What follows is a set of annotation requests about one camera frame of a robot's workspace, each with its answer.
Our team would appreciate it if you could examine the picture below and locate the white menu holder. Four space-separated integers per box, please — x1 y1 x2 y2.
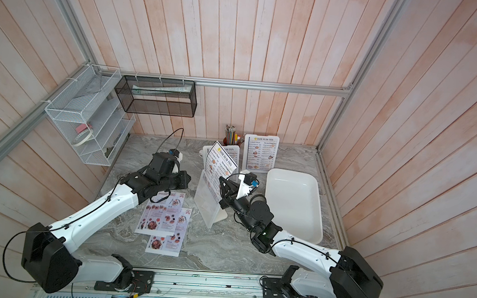
194 171 228 229
241 133 281 176
199 145 241 164

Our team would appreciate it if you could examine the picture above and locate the red special menu sheet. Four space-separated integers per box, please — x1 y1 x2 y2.
134 192 186 237
145 208 192 257

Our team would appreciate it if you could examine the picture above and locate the white menu holder front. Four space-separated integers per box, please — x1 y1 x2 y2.
241 133 281 176

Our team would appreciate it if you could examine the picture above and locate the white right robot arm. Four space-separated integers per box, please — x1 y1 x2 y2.
219 173 383 298

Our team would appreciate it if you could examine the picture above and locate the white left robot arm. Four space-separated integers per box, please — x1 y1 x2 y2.
21 149 191 294

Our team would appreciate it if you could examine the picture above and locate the white plastic tray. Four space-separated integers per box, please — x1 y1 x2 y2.
265 168 323 244

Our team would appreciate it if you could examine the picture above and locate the red metal bucket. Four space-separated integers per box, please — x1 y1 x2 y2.
223 138 243 146

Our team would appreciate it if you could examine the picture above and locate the white tape roll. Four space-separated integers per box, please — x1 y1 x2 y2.
72 127 94 147

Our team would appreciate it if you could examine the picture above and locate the pink eraser block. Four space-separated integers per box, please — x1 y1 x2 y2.
75 123 92 134

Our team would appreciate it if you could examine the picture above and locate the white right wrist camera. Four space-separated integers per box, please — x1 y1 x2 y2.
236 170 260 199

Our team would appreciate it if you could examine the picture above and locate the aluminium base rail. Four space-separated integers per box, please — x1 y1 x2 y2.
31 254 380 298

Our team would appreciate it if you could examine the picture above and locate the black mesh wall basket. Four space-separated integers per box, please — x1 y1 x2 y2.
115 75 197 118

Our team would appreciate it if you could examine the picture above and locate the white wire wall shelf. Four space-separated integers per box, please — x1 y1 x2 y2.
45 64 135 167

